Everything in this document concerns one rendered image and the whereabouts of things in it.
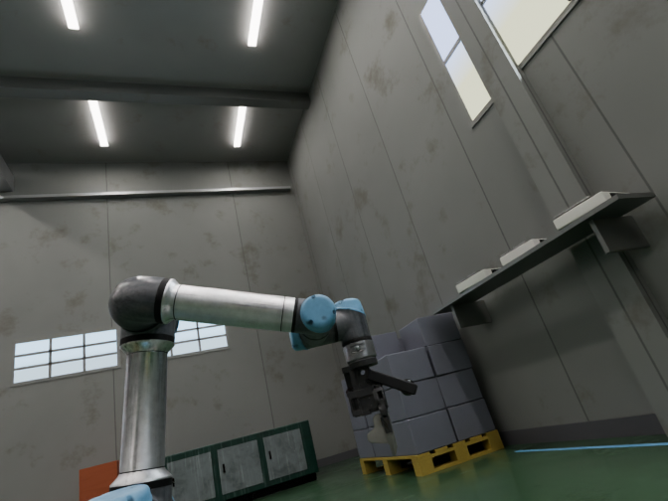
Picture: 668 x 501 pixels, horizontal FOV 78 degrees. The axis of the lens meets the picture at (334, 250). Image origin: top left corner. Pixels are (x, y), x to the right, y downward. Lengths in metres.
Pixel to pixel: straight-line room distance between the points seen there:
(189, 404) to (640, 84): 7.01
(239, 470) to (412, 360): 2.75
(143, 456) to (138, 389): 0.13
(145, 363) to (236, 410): 6.67
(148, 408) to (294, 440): 4.96
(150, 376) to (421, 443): 3.20
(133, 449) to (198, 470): 4.77
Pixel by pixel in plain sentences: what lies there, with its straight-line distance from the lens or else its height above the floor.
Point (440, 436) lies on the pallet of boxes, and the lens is 4.07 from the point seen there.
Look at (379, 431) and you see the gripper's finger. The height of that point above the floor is 0.51.
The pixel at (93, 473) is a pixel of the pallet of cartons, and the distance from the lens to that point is 6.25.
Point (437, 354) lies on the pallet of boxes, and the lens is 4.21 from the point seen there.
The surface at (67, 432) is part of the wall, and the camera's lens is 7.80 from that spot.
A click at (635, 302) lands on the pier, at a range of 3.23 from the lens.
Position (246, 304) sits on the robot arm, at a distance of 0.87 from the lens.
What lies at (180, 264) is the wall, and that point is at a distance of 8.33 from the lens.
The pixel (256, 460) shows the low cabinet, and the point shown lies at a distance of 5.81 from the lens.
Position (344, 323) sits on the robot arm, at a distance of 1.00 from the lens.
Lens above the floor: 0.54
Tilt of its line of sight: 23 degrees up
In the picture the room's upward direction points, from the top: 15 degrees counter-clockwise
